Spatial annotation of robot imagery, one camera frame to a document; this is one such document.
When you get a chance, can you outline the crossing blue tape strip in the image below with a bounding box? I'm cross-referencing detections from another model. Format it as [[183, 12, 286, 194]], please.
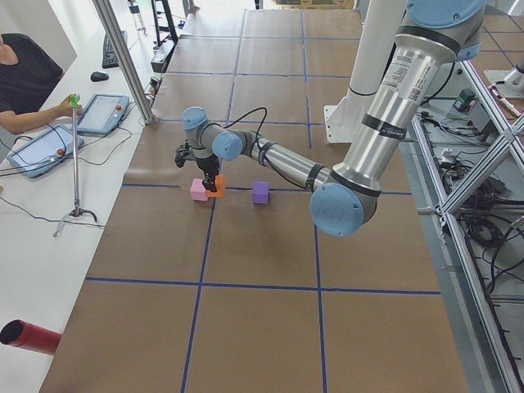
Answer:
[[121, 183, 413, 197]]

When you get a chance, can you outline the long blue tape strip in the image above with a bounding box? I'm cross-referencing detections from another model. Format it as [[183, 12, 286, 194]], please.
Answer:
[[180, 8, 233, 392]]

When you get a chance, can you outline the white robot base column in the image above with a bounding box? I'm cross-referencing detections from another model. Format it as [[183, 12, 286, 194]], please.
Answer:
[[324, 0, 406, 143]]

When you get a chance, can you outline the pink foam block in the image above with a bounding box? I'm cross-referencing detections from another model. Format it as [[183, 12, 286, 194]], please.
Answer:
[[190, 178, 209, 201]]

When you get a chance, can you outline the aluminium frame rail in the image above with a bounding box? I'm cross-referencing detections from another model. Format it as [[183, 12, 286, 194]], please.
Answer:
[[409, 61, 523, 392]]

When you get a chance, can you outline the aluminium frame post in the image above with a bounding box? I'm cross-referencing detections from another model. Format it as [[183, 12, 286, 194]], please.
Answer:
[[92, 0, 154, 124]]

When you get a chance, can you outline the silver reacher grabber tool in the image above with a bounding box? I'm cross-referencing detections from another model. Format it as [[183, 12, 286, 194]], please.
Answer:
[[52, 94, 98, 238]]

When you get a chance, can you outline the black keyboard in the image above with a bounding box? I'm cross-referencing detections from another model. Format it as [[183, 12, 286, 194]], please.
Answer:
[[102, 34, 120, 70]]

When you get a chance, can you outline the blue teach pendant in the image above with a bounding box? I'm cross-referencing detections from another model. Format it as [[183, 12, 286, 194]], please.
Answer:
[[7, 124, 74, 178], [77, 93, 129, 136]]

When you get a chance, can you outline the near blue teach pendant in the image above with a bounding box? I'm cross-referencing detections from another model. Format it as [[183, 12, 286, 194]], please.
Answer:
[[7, 124, 74, 178]]

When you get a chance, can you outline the brown paper mat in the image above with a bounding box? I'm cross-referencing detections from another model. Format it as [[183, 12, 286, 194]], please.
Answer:
[[42, 10, 468, 392]]

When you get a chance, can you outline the purple foam block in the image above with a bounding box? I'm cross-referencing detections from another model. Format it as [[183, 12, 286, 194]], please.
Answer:
[[251, 181, 269, 205]]

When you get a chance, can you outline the orange foam block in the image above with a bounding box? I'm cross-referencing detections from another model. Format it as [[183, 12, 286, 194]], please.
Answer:
[[206, 174, 226, 198]]

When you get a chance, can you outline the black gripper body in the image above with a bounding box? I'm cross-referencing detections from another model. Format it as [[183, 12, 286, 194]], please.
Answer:
[[196, 155, 219, 178]]

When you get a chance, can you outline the person in black shirt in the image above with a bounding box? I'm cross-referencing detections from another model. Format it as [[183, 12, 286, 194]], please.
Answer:
[[1, 33, 65, 135]]

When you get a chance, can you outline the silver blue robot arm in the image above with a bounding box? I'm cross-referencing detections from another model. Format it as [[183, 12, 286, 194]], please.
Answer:
[[174, 1, 486, 237]]

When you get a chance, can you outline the person's hand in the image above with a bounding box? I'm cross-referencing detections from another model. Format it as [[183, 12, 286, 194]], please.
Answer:
[[58, 97, 84, 117]]

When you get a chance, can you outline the red cylinder tube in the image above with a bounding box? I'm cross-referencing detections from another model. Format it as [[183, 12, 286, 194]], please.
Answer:
[[1, 319, 61, 355]]

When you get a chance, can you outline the far blue teach pendant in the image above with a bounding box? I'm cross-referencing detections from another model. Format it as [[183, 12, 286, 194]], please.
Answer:
[[77, 93, 129, 136]]

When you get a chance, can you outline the black computer mouse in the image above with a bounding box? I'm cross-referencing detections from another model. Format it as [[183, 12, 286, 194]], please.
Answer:
[[90, 71, 109, 82]]

